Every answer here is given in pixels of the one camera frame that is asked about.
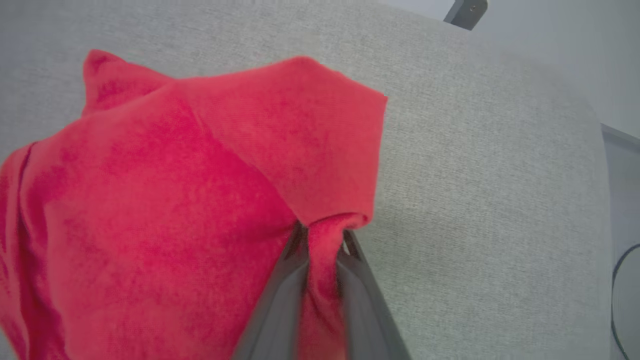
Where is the grey fabric sofa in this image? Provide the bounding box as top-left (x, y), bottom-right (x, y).
top-left (0, 0), bottom-right (615, 360)

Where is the thin black cable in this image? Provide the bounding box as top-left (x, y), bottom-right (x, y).
top-left (611, 243), bottom-right (640, 360)

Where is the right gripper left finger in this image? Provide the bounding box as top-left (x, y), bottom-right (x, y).
top-left (232, 222), bottom-right (311, 360)

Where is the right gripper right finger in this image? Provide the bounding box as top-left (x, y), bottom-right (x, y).
top-left (336, 229), bottom-right (412, 360)

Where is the red Bulls basketball jersey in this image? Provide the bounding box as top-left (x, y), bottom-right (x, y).
top-left (0, 48), bottom-right (389, 360)

